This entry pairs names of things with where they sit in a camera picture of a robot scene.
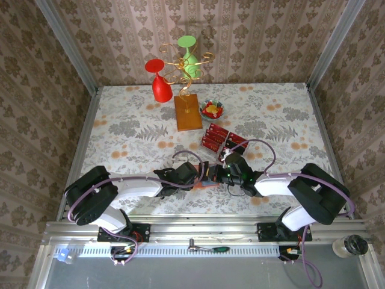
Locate orange card holder wallet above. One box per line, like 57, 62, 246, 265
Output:
192, 164, 222, 190

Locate red VIP card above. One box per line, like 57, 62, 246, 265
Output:
201, 135, 222, 152
227, 131, 250, 155
205, 128, 226, 145
209, 122, 230, 137

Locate small bowl of candies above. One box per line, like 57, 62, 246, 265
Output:
199, 99, 226, 120

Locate floral tablecloth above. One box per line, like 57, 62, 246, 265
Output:
69, 82, 347, 216

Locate red wine glass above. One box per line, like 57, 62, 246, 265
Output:
144, 58, 174, 104

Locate black connector yellow plug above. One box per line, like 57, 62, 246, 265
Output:
279, 245, 301, 261
110, 245, 138, 261

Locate grey metal panel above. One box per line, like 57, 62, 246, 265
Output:
45, 255, 372, 289

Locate green wine glass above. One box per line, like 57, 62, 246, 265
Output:
176, 35, 202, 79

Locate blue connector block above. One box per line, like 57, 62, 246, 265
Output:
55, 248, 76, 266

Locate aluminium mounting rail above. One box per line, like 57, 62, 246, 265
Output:
42, 218, 374, 246

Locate gold wire rack wooden base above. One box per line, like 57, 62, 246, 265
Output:
158, 43, 215, 132

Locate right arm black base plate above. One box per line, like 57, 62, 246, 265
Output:
257, 222, 313, 243

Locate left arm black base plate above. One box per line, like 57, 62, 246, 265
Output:
97, 223, 151, 243

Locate ratchet wrench green handle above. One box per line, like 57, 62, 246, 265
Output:
188, 238, 231, 253

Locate white slotted cable duct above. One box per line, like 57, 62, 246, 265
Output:
72, 243, 280, 258

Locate aluminium table side rail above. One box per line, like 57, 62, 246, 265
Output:
305, 84, 356, 219
57, 89, 102, 222

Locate aluminium frame post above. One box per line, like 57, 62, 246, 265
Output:
34, 0, 99, 97
306, 0, 366, 90

